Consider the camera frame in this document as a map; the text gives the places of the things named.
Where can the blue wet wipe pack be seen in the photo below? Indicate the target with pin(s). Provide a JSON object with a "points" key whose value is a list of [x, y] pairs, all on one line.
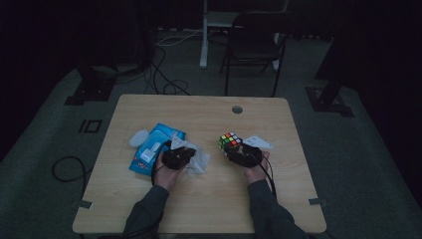
{"points": [[156, 134]]}

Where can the black stand with flat base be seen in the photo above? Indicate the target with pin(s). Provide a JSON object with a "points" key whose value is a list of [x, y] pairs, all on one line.
{"points": [[91, 89], [326, 103]]}

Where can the white wet wipe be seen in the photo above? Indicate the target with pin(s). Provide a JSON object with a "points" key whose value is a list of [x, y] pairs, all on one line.
{"points": [[200, 162]]}

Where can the person's right hand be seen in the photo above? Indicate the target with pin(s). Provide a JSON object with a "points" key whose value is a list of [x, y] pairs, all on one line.
{"points": [[257, 174]]}

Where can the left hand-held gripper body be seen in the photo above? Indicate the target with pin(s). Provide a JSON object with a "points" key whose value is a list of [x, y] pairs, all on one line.
{"points": [[177, 159]]}

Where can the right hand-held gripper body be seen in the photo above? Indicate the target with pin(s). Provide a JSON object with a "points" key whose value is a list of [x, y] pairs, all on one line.
{"points": [[249, 157]]}

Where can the black folding chair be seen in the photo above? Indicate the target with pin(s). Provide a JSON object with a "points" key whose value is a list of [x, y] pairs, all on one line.
{"points": [[255, 46]]}

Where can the person's left hand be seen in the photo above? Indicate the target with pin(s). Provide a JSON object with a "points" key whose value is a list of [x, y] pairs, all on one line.
{"points": [[167, 177]]}

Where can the multicoloured puzzle cube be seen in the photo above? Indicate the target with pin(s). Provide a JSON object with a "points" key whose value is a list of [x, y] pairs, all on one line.
{"points": [[229, 141]]}

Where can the grey tape strip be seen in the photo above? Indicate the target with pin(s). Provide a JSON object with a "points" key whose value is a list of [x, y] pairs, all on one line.
{"points": [[317, 201], [85, 204]]}

